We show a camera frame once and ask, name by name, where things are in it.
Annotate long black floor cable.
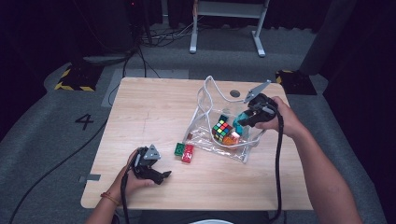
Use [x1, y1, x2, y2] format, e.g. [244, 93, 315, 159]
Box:
[7, 119, 108, 224]

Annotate grey tape strip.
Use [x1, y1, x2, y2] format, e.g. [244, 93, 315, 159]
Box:
[78, 174, 102, 184]

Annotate orange bracelet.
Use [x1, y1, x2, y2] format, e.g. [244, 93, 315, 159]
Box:
[100, 191, 120, 206]

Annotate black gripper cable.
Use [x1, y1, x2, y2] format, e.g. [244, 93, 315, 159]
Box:
[120, 155, 138, 224]
[267, 104, 286, 224]

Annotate multicoloured puzzle cube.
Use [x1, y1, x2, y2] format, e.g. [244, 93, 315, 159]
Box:
[212, 119, 233, 144]

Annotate grey pillar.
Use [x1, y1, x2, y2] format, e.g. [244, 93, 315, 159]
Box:
[298, 0, 358, 76]

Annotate person's right hand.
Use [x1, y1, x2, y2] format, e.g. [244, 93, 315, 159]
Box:
[255, 96, 309, 139]

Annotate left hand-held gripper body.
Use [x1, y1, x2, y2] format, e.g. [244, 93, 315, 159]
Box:
[132, 144, 162, 180]

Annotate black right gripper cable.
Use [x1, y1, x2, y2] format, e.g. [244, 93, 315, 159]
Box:
[267, 104, 286, 224]

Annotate grey flat stand base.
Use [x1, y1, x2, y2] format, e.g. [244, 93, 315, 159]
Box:
[82, 54, 129, 66]

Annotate white metal stand frame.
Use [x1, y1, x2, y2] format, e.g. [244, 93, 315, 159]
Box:
[189, 0, 271, 58]

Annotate white round object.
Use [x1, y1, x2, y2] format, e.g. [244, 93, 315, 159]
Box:
[188, 219, 234, 224]

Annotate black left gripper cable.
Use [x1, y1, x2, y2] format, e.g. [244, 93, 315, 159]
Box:
[120, 155, 138, 224]

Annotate black yellow striped floor base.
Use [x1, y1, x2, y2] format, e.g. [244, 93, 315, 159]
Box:
[54, 63, 104, 92]
[275, 69, 318, 96]

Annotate person's left hand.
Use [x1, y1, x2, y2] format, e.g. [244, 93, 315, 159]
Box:
[107, 148, 157, 203]

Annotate clear plastic bag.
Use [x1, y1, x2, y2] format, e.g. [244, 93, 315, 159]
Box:
[183, 75, 270, 164]

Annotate tangle of floor cables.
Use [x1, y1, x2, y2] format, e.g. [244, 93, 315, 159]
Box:
[139, 18, 204, 48]

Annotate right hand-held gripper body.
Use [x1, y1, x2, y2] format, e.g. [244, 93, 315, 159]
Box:
[243, 79, 278, 125]

